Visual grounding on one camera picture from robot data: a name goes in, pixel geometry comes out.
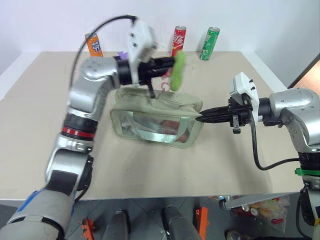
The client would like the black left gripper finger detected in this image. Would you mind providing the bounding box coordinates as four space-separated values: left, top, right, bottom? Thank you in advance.
151 56 177 67
150 65 174 77

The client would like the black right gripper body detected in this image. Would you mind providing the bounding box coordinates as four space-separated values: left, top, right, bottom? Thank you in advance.
227 94 253 135

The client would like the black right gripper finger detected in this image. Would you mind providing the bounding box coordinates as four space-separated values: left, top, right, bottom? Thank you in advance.
195 114 230 124
199 106 230 116

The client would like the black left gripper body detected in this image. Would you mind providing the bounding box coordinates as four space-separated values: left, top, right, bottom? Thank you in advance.
137 58 162 99

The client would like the green plush keychain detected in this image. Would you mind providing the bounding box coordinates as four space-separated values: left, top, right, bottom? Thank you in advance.
169 50 188 92

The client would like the red cola can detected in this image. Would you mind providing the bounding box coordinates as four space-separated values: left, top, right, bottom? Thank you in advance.
170 25 188 57

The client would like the green soda can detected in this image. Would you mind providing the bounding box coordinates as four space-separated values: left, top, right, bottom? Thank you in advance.
199 26 221 62

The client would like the orange soda can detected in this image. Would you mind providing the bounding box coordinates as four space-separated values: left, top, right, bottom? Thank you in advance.
84 32 105 59

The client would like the dark panel with brown board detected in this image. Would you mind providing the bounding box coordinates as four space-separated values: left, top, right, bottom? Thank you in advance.
287 50 320 96

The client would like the silver metal bar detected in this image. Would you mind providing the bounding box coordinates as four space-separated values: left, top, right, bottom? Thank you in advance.
219 193 281 210

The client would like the clear plastic bag of cans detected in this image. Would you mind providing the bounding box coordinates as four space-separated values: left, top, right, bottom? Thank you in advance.
224 195 291 234

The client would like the dark rounded shape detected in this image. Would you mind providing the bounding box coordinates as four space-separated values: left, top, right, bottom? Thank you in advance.
162 204 202 240
102 209 131 240

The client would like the dark shoe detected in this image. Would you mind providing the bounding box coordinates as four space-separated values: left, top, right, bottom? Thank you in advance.
225 229 242 240

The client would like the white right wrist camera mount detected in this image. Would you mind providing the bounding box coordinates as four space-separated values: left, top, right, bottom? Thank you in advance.
229 71 260 126

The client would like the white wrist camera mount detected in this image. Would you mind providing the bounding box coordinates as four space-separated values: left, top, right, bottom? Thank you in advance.
229 71 260 126
126 19 159 86

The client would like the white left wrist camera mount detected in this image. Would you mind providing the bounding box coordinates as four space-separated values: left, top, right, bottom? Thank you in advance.
126 19 159 86

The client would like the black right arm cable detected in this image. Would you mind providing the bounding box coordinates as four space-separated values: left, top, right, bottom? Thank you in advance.
249 116 301 171

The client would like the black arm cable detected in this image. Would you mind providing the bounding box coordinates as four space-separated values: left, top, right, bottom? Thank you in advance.
68 15 138 106
249 116 301 171

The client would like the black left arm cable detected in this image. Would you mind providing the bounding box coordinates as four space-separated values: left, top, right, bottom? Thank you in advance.
68 15 138 106

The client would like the orange plastic bracket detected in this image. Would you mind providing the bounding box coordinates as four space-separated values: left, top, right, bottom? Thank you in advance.
78 217 95 240
195 206 210 233

